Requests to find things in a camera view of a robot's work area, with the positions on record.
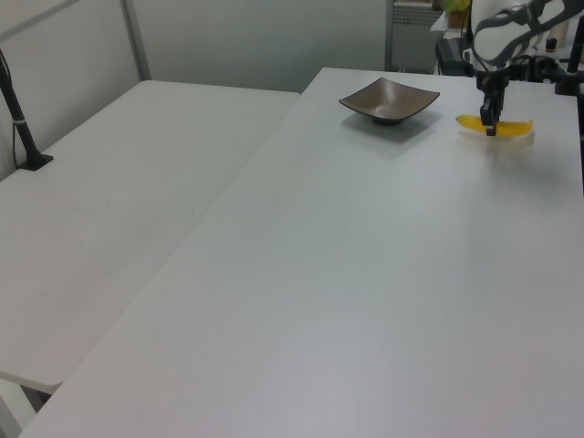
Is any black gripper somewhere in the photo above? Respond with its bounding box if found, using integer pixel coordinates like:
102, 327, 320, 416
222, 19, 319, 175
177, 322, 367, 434
474, 61, 517, 138

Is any yellow banana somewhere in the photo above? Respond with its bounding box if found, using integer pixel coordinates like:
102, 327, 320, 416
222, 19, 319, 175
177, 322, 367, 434
454, 114, 536, 140

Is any brown square ceramic plate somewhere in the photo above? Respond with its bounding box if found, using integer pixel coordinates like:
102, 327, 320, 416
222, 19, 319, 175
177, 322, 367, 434
338, 77, 442, 128

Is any black clamp stand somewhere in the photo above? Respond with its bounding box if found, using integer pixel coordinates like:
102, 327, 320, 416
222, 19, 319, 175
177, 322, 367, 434
553, 30, 584, 98

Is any green potted plant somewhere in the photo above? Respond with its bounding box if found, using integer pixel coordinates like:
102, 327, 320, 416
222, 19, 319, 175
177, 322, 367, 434
443, 0, 474, 29

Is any perforated grey metal panel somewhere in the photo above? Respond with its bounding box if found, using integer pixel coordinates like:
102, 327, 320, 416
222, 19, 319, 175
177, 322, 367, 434
384, 0, 444, 73

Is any grey metal partition post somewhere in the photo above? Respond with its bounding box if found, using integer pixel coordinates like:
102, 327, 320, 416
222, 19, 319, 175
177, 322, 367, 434
120, 0, 152, 84

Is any black camera stand pole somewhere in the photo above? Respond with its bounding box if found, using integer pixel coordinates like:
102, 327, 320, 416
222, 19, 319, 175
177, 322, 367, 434
0, 47, 55, 172

